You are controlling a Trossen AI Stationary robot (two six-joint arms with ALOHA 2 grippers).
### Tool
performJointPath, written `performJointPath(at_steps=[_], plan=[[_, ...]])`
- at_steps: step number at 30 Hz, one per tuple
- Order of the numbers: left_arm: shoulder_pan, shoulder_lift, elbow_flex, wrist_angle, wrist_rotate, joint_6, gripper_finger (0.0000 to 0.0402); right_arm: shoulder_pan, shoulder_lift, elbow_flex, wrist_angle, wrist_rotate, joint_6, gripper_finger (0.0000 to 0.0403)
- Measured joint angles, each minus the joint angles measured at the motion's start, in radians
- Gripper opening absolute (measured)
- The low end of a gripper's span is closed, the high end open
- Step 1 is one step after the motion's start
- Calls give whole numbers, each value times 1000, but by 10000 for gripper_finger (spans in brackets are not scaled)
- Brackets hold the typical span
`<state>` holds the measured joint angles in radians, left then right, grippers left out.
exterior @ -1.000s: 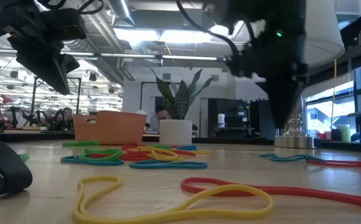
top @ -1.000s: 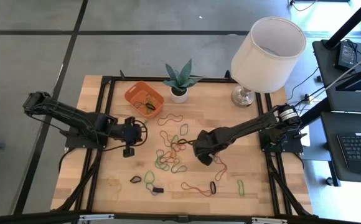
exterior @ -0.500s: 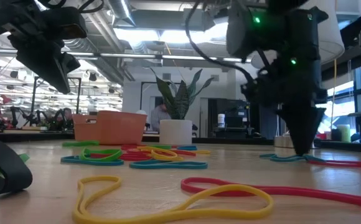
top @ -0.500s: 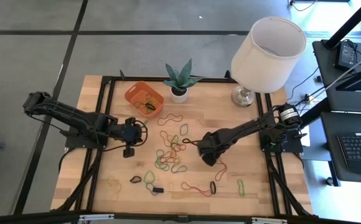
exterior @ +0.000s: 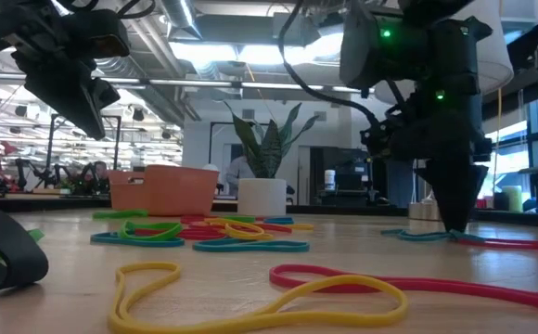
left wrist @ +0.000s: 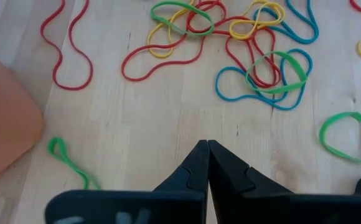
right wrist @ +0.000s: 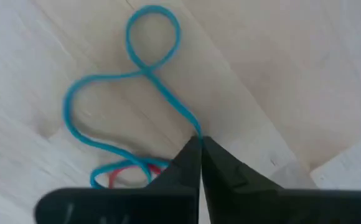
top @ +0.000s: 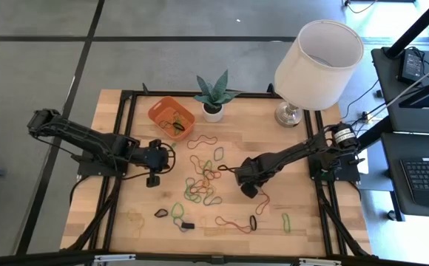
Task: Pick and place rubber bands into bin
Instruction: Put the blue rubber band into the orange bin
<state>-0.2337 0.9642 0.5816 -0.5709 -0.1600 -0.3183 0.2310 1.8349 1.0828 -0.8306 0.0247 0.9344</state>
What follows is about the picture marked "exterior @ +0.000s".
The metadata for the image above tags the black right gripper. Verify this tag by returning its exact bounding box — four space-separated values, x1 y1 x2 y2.
361 87 493 232

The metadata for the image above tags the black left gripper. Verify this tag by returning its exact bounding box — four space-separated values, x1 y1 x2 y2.
13 27 122 139

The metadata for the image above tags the yellow rubber band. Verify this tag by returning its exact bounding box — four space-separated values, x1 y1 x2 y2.
268 223 315 232
108 262 409 334
203 217 275 246

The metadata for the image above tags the black wide rubber band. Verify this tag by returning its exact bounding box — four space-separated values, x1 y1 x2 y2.
0 206 50 293

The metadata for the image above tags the orange plastic bin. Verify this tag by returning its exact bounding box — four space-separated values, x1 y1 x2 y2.
107 164 221 217

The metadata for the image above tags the yellow-green cup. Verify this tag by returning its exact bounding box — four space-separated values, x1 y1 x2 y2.
502 185 524 213

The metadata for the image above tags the person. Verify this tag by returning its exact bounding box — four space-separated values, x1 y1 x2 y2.
90 161 111 196
224 155 256 199

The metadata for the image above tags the black cabinet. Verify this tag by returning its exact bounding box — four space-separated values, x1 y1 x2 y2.
309 146 372 208

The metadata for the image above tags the table lamp with white shade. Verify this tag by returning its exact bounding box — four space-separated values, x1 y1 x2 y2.
374 0 515 223

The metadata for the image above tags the snake plant in white pot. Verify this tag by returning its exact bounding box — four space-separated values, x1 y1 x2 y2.
222 101 320 218

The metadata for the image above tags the black rack frame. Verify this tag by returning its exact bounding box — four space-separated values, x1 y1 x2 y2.
44 113 122 186

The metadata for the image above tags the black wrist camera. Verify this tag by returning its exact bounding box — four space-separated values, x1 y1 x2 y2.
62 7 132 60

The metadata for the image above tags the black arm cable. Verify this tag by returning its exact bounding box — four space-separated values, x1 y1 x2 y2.
277 0 381 126

